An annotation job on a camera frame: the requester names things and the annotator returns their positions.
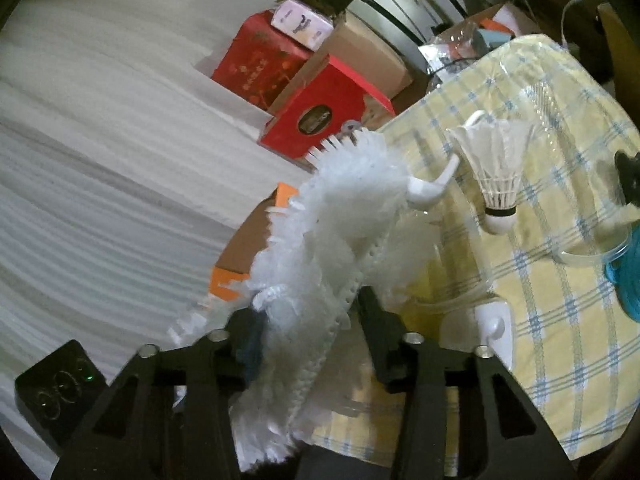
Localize orange cardboard box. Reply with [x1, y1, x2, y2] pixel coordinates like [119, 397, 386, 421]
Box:
[208, 182, 298, 301]

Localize black device with green led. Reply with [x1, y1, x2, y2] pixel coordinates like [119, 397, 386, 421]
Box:
[14, 339, 107, 456]

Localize pink white tissue pack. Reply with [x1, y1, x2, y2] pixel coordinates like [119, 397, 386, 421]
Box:
[270, 0, 334, 52]

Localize blue silicone funnel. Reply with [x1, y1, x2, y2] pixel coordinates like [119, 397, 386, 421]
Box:
[604, 224, 640, 323]

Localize yellow plaid tablecloth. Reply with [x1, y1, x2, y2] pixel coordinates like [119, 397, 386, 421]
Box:
[299, 32, 640, 478]

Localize brown cardboard box behind bags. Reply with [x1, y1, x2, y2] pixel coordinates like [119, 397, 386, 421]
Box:
[268, 0, 412, 115]

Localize white feather shuttlecock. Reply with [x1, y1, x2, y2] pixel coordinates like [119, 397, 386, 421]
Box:
[449, 110, 537, 235]

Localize red gift bag upper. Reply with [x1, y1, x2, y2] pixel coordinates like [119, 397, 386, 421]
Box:
[212, 10, 314, 110]

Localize clear plastic bag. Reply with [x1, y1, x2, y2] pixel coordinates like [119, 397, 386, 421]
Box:
[388, 39, 639, 315]

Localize red collection gift bag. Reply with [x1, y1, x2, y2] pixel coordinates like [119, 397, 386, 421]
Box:
[259, 55, 395, 160]

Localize white fluffy duster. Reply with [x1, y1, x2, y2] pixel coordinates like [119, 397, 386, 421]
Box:
[168, 129, 460, 471]

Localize white earphone case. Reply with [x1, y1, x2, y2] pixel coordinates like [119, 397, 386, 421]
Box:
[439, 299, 515, 370]

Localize shiny plastic wrapped items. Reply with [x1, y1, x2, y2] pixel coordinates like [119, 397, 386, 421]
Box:
[419, 2, 541, 90]

